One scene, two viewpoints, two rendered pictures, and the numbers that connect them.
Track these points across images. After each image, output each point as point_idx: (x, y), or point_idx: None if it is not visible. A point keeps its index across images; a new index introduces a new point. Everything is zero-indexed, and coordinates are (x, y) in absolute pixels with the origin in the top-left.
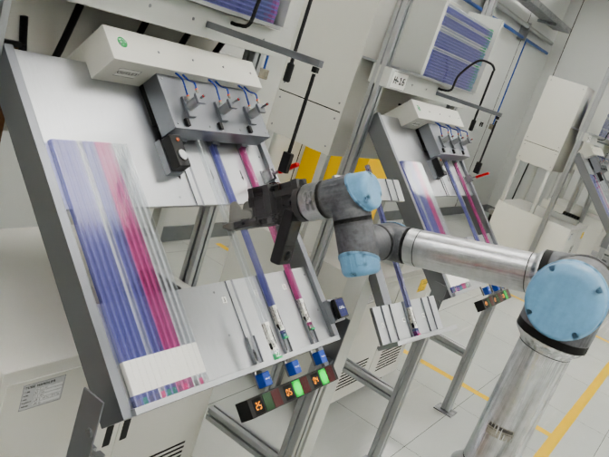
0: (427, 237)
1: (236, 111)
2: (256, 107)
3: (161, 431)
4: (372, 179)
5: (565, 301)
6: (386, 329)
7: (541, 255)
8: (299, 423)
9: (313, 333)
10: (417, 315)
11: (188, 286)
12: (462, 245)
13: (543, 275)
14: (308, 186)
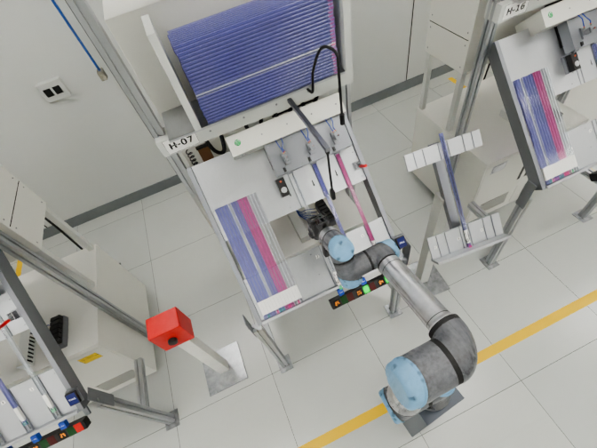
0: (389, 269)
1: (324, 140)
2: (334, 136)
3: None
4: (341, 247)
5: (398, 388)
6: (438, 249)
7: (434, 323)
8: None
9: None
10: (474, 231)
11: (347, 198)
12: (402, 286)
13: (389, 368)
14: (322, 233)
